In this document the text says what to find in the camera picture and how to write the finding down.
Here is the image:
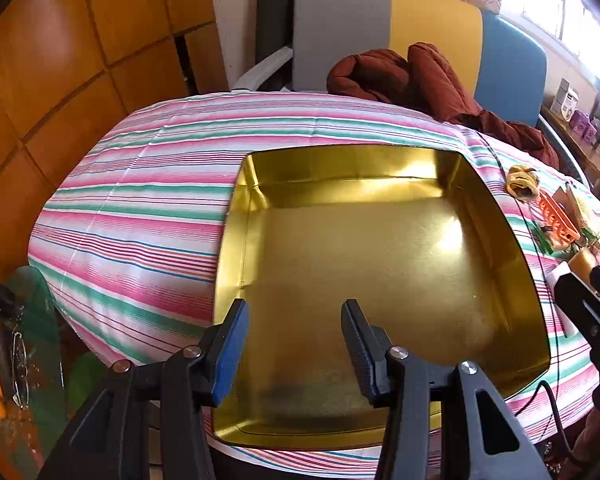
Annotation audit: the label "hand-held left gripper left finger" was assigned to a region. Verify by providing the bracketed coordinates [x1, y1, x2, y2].
[37, 299, 251, 480]

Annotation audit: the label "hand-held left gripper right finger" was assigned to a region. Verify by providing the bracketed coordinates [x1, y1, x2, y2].
[341, 299, 553, 480]

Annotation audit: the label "green cracker packet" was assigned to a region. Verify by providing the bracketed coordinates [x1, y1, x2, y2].
[535, 225, 576, 257]
[562, 182, 600, 241]

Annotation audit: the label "gold tin box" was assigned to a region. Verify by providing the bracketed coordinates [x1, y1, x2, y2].
[212, 146, 553, 450]

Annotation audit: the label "orange plastic basket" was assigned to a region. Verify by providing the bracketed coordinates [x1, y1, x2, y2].
[537, 192, 581, 246]

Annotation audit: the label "wooden desk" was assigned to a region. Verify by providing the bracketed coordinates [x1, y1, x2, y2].
[540, 105, 600, 198]

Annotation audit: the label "yellow grey sock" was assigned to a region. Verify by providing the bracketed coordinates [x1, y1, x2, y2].
[505, 164, 541, 198]

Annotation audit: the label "white carton box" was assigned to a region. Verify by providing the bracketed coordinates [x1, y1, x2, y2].
[554, 87, 581, 117]

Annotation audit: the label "glass side table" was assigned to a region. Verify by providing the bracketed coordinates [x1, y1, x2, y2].
[0, 265, 111, 480]

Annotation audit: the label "eyeglasses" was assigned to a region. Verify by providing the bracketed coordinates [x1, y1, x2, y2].
[9, 327, 36, 408]

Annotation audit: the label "maroon padded jacket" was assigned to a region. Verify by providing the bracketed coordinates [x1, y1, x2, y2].
[326, 42, 561, 168]

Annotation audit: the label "window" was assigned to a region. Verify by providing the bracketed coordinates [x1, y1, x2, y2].
[500, 0, 600, 60]

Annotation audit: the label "grey yellow blue chair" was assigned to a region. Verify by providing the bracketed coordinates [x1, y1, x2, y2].
[232, 0, 593, 191]

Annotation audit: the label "wooden wardrobe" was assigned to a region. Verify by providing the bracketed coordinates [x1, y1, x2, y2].
[0, 0, 231, 281]

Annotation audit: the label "black rolled mat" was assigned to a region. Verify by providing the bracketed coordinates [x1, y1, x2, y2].
[255, 0, 301, 91]

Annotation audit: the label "black cable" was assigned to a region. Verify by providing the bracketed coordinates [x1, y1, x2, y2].
[537, 381, 588, 466]

